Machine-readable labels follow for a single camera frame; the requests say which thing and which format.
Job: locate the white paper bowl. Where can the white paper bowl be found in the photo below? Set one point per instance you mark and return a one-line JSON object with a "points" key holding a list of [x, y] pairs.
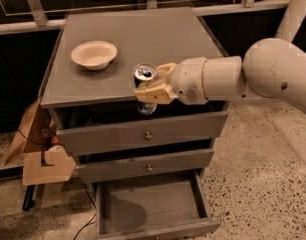
{"points": [[94, 55]]}

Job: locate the brass middle drawer knob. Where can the brass middle drawer knob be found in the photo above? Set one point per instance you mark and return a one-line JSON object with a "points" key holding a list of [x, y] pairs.
{"points": [[149, 168]]}

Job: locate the wooden bracket block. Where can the wooden bracket block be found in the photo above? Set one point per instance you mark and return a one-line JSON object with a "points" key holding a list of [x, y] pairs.
{"points": [[50, 166]]}

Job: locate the brass top drawer knob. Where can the brass top drawer knob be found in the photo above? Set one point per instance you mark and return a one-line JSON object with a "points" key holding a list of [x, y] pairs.
{"points": [[148, 136]]}

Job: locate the grey bottom drawer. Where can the grey bottom drawer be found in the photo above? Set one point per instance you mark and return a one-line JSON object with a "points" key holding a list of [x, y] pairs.
{"points": [[158, 207]]}

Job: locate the grey drawer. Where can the grey drawer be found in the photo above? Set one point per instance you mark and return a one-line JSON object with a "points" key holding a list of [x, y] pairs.
{"points": [[158, 207], [115, 124], [133, 162]]}

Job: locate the brown cardboard piece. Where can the brown cardboard piece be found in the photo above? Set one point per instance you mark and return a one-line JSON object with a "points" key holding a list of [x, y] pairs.
{"points": [[34, 132]]}

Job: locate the brass drawer knob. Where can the brass drawer knob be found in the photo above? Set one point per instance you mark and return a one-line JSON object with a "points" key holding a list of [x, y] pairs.
{"points": [[148, 136], [149, 168]]}

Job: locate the grey middle drawer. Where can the grey middle drawer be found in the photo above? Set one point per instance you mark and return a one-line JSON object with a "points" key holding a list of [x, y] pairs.
{"points": [[133, 162]]}

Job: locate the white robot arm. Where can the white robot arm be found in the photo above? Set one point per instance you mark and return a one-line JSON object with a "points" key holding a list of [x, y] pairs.
{"points": [[272, 70]]}

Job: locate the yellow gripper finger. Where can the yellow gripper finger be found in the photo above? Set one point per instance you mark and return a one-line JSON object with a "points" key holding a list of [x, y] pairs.
{"points": [[162, 94], [164, 71]]}

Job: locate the grey drawer cabinet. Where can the grey drawer cabinet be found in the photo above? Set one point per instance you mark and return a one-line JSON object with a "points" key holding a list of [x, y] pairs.
{"points": [[145, 36]]}

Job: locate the grey top drawer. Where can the grey top drawer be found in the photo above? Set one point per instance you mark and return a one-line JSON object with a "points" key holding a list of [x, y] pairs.
{"points": [[115, 124]]}

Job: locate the redbull can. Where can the redbull can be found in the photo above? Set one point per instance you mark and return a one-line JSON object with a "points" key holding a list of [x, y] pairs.
{"points": [[143, 73]]}

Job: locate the white diagonal pole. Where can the white diagonal pole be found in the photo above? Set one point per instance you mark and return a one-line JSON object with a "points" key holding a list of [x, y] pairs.
{"points": [[292, 20]]}

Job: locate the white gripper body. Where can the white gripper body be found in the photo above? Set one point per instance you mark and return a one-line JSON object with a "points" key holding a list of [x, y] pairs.
{"points": [[188, 80]]}

